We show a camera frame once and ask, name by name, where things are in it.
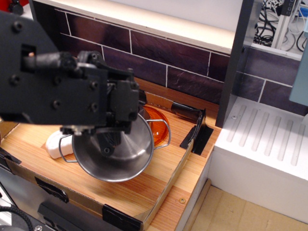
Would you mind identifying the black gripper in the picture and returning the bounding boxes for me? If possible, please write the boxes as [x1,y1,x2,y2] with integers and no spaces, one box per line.
[60,51,139,156]

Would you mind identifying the stainless steel pot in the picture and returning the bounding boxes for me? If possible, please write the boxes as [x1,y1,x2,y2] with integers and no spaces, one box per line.
[72,106,171,182]

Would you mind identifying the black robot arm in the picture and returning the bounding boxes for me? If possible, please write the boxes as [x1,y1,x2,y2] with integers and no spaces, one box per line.
[0,12,139,156]

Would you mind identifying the orange transparent pot lid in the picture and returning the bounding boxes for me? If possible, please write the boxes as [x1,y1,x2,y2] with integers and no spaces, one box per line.
[143,106,169,147]

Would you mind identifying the cardboard fence with black tape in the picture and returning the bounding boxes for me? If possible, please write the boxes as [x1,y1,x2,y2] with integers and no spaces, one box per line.
[0,92,218,231]

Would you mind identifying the white toy bread slice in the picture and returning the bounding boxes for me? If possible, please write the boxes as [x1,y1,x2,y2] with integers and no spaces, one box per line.
[46,131,73,159]

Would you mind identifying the brass screw in tabletop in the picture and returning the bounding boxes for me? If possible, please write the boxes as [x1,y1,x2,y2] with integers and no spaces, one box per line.
[179,198,186,204]

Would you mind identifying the white ridged drainboard sink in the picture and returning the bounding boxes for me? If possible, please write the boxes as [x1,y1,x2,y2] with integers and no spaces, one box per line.
[208,98,308,223]

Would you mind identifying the light wooden shelf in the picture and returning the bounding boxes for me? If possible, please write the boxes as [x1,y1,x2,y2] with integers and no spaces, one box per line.
[43,0,235,54]

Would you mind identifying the black caster wheel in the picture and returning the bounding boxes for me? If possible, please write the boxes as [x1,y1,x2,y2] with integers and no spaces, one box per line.
[8,0,24,15]

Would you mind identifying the dark grey vertical post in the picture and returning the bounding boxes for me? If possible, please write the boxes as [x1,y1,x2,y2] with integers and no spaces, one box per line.
[216,0,262,128]

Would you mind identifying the tangle of black cables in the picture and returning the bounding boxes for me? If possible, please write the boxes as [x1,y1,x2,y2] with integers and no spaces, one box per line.
[254,0,308,51]

